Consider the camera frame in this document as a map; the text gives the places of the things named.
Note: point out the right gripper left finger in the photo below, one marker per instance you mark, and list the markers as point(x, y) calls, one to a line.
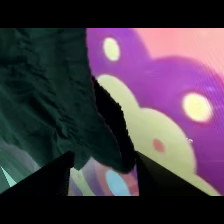
point(50, 180)

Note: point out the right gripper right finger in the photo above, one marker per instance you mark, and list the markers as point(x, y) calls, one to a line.
point(160, 181)

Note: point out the dark green garment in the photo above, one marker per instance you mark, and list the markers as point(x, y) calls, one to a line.
point(46, 93)

